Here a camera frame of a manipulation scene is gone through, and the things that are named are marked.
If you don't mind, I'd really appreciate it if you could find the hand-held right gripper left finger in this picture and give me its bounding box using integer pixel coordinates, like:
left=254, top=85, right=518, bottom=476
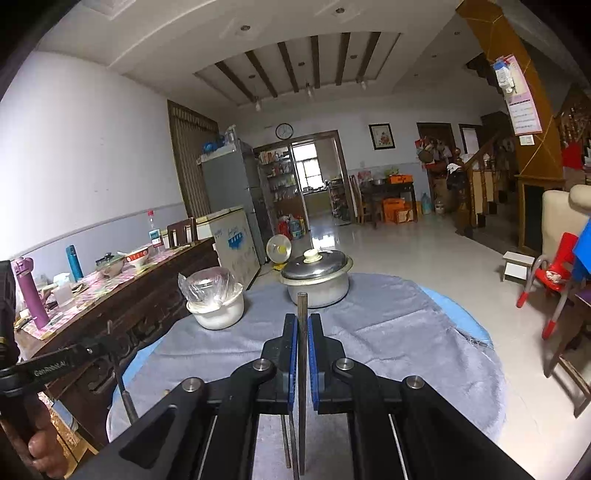
left=69, top=314, right=298, bottom=480

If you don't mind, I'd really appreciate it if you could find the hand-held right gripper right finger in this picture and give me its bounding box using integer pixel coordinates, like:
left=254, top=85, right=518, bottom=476
left=308, top=314, right=536, bottom=480

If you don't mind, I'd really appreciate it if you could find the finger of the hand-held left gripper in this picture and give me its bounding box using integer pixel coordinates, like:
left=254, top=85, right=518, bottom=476
left=69, top=333, right=115, bottom=361

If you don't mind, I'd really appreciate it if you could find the person's left hand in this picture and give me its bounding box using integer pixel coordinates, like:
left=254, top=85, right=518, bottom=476
left=18, top=401, right=71, bottom=480

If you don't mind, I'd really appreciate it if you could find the carved dark wooden sideboard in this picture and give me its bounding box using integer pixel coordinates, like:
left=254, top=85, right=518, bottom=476
left=14, top=237, right=220, bottom=453

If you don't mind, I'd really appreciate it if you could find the clear plastic container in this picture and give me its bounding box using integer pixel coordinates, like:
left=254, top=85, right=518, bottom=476
left=52, top=277, right=77, bottom=308

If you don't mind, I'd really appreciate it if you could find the purple drinking bottle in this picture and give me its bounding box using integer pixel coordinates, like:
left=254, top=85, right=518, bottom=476
left=11, top=257, right=51, bottom=329

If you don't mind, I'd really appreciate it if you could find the aluminium pot with lid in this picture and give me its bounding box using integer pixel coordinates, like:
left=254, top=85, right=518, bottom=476
left=280, top=248, right=354, bottom=309

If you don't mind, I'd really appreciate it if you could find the grey tablecloth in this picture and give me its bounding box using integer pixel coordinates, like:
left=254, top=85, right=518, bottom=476
left=107, top=272, right=505, bottom=480

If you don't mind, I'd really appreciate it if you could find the glass lidded bowl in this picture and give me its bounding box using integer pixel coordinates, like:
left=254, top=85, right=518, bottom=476
left=95, top=252, right=126, bottom=278

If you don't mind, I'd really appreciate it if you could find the blue thermos bottle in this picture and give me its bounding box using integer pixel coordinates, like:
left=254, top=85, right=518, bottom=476
left=65, top=245, right=85, bottom=282

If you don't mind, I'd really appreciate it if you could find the white cooker pot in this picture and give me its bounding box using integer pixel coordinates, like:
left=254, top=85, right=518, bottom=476
left=186, top=282, right=245, bottom=330

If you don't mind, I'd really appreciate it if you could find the small white fan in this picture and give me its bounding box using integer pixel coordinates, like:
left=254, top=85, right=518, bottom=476
left=266, top=234, right=293, bottom=271

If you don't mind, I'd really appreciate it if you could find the white chest freezer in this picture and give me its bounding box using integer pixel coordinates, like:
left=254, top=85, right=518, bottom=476
left=195, top=207, right=262, bottom=291

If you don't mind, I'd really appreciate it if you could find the dark wooden chair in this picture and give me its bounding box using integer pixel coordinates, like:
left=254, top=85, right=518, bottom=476
left=166, top=217, right=198, bottom=250

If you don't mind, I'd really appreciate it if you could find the blue table cover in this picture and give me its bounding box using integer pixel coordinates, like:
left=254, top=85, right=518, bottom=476
left=111, top=284, right=494, bottom=416

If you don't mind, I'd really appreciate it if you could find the large orange cardboard box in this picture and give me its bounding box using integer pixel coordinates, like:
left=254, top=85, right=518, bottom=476
left=382, top=198, right=416, bottom=224

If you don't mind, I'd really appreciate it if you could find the shelf with bottles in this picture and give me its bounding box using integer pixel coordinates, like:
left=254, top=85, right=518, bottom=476
left=256, top=148, right=305, bottom=232

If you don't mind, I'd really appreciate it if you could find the dark wooden side table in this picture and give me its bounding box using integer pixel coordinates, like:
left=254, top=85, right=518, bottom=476
left=358, top=178, right=416, bottom=227

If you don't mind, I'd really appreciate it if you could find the grey refrigerator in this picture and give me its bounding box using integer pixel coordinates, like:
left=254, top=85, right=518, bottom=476
left=199, top=141, right=273, bottom=264

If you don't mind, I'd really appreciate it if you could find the white step stool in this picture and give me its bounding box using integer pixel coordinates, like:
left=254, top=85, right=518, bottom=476
left=501, top=250, right=536, bottom=282

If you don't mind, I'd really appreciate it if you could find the wooden stair railing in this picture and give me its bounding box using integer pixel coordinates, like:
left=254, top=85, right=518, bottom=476
left=455, top=134, right=509, bottom=238

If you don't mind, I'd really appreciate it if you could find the red plastic child chair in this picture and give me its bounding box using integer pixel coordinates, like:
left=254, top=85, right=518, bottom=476
left=516, top=232, right=580, bottom=340

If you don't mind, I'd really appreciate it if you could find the cream sofa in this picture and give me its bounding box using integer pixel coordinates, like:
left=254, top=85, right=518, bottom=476
left=540, top=185, right=591, bottom=273

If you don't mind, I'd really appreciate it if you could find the blue cloth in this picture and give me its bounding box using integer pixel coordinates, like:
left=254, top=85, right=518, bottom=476
left=573, top=228, right=591, bottom=282

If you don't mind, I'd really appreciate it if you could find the brown wooden pillar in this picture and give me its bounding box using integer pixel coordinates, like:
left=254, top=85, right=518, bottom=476
left=455, top=0, right=566, bottom=182

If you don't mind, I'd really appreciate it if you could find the framed wall picture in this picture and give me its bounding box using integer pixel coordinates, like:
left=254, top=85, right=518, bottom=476
left=368, top=123, right=396, bottom=151

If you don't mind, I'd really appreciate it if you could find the pink wall calendar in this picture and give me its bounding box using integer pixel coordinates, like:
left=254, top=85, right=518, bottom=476
left=501, top=54, right=544, bottom=136

